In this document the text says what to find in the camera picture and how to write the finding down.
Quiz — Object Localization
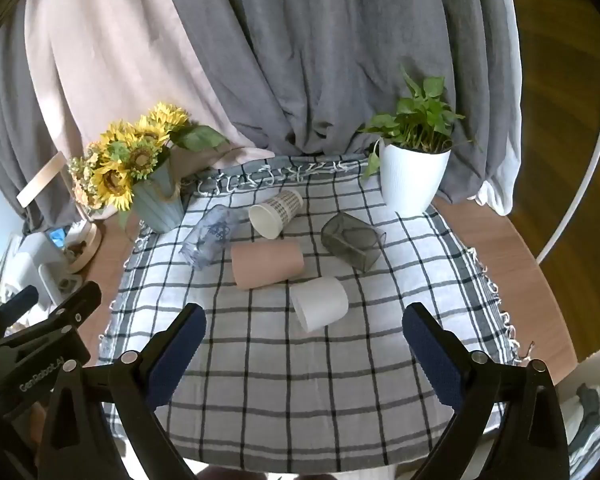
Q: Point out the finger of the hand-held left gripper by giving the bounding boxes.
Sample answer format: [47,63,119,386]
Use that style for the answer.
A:
[0,285,40,342]
[0,281,103,357]

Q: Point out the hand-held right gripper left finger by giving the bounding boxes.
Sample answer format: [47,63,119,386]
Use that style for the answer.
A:
[45,303,208,480]

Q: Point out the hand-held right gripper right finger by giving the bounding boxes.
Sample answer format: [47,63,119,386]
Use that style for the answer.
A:
[402,303,571,480]

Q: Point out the clear plastic cup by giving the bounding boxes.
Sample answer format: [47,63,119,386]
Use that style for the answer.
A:
[180,204,238,272]

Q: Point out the pink cup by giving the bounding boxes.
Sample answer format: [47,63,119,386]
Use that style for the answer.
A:
[230,240,305,291]

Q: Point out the dark grey transparent cup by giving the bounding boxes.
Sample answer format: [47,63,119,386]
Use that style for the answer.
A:
[321,211,387,272]

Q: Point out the patterned white paper cup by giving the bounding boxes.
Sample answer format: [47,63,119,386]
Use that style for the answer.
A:
[248,189,305,240]

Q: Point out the white box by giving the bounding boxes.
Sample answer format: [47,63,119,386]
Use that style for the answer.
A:
[17,227,83,303]

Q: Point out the round wooden stand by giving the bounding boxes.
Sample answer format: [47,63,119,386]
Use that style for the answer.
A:
[62,220,102,274]

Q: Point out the checked grey white tablecloth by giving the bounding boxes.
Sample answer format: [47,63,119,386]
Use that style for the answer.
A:
[97,152,523,473]

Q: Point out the light wooden slat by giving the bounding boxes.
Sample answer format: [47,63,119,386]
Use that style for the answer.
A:
[17,152,64,207]

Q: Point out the blue-grey ribbed vase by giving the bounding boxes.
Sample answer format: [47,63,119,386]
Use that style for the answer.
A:
[130,152,186,233]

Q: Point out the sunflower bouquet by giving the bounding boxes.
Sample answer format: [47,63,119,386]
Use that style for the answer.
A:
[69,102,231,226]

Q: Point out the white ribbed plant pot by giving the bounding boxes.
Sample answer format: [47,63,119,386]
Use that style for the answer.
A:
[378,140,452,213]

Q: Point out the white hoop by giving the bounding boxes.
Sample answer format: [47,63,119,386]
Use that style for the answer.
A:
[534,27,600,266]

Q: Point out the green leafy plant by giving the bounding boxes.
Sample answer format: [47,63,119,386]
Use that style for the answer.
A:
[357,67,477,181]

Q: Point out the pink curtain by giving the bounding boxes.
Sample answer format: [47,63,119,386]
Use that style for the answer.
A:
[25,0,276,181]

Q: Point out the grey curtain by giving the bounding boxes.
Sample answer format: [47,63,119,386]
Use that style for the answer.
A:
[0,0,523,233]

